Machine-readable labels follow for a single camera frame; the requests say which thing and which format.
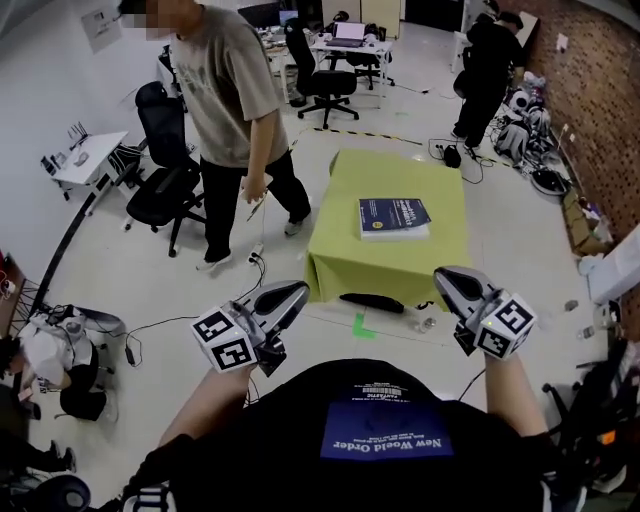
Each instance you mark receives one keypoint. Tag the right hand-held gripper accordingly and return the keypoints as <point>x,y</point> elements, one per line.
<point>502,325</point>

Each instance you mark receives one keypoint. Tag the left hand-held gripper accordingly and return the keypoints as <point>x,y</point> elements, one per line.
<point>227,340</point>

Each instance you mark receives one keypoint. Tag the dark blue book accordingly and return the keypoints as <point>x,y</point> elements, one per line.
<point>392,215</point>

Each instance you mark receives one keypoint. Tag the person's left forearm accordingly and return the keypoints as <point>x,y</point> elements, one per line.
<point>210,405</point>

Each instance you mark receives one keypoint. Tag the person's right forearm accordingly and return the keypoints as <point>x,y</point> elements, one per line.
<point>512,395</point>

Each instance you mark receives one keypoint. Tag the open laptop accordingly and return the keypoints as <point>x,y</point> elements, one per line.
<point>347,32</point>

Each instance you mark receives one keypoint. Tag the clear plastic bottle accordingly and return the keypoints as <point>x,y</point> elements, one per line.
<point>426,325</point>

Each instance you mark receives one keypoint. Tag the white power strip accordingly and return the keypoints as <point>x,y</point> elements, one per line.
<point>255,253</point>

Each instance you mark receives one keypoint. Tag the cardboard boxes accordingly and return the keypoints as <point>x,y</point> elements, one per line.
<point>582,225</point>

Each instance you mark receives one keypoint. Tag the person's black printed shirt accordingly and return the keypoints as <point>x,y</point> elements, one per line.
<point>300,450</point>

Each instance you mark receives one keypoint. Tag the long black pouch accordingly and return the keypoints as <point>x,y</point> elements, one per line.
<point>372,301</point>

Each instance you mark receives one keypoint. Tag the green cloth covered table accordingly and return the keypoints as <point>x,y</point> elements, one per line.
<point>380,265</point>

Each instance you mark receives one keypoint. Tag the round black device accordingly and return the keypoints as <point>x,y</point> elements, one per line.
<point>549,181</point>

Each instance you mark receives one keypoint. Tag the black mesh office chair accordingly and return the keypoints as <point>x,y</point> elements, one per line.
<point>165,190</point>

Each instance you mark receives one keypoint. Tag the small black bag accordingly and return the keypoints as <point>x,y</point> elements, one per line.
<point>452,156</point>

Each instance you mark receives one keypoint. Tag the pile of grey bags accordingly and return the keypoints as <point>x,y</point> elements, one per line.
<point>520,130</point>

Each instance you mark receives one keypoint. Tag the white side desk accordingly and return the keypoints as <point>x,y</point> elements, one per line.
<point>95,155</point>

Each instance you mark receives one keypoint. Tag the black router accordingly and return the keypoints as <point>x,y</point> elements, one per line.
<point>77,136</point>

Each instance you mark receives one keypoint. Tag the white office desk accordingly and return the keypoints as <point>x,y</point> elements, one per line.
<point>372,50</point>

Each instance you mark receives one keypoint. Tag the paper wall notice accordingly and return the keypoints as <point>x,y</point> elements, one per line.
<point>101,29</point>

